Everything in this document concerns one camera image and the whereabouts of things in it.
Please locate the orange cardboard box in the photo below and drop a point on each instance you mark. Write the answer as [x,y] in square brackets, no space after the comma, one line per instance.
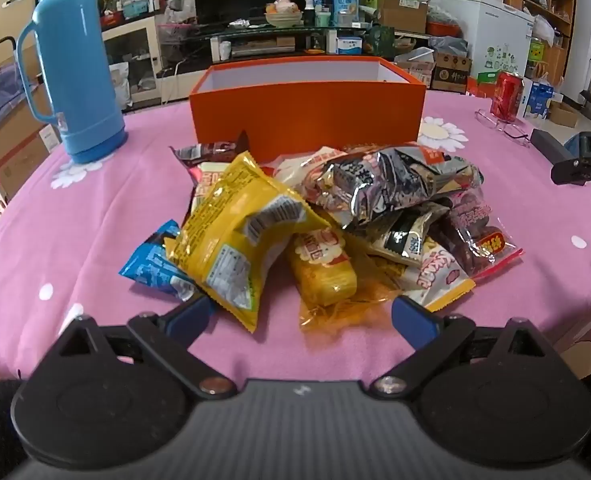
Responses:
[305,110]

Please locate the blue thermos jug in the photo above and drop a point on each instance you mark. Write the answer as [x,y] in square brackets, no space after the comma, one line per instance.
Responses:
[75,70]

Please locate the black and cream snack packet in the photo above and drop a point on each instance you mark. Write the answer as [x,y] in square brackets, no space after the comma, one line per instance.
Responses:
[405,240]

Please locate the silver black-print snack bag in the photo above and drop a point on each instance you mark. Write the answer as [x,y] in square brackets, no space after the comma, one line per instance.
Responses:
[375,180]

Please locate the glass television stand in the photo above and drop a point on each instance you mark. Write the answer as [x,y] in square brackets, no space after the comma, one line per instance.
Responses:
[255,40]

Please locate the grey checked cloth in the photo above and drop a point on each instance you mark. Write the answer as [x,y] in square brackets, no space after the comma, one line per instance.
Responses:
[0,92]

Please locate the white glass-door cabinet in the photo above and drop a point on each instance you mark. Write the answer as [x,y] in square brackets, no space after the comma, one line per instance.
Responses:
[133,60]

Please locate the dark brown chocolate packet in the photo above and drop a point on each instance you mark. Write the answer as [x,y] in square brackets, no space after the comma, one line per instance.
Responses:
[210,150]

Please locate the orange translucent snack packet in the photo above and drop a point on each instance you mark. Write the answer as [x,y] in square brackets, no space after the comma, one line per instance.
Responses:
[323,270]

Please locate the clear-framed eyeglasses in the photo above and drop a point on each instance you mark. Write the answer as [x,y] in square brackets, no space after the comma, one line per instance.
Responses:
[510,130]

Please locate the blue cookie packet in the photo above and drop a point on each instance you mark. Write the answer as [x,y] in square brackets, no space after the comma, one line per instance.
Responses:
[148,262]

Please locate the cream packet with red letters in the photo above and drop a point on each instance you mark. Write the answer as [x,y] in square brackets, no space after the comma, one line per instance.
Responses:
[438,275]

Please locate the yellow snack bag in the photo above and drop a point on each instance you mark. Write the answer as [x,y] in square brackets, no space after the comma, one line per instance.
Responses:
[225,240]

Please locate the bowl of fruit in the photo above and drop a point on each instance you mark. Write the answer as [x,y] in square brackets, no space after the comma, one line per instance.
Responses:
[283,15]

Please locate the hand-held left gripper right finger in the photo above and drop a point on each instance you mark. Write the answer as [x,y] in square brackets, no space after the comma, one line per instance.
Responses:
[414,322]

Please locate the red soda can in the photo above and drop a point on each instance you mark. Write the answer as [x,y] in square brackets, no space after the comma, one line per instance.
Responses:
[507,97]

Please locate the printed brown cardboard box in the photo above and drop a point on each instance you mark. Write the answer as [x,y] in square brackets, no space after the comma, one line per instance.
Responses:
[450,72]

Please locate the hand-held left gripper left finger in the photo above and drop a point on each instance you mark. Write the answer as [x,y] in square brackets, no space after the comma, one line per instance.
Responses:
[191,312]

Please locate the open brown cardboard box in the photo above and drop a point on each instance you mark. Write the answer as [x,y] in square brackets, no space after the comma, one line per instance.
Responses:
[403,17]

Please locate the pink floral tablecloth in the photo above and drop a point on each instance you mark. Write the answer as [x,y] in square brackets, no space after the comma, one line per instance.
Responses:
[75,240]

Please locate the blue and white carton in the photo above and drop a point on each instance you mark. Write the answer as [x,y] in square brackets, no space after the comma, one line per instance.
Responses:
[538,100]

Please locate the clear red dates packet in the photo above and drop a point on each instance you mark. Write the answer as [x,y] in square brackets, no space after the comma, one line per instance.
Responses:
[475,235]

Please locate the large brown cardboard box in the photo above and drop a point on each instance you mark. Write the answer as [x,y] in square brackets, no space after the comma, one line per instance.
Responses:
[10,155]

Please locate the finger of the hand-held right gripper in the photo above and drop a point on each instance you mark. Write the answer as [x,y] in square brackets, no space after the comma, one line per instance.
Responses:
[578,172]

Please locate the blue and white box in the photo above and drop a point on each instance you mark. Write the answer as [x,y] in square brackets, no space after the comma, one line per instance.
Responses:
[346,7]

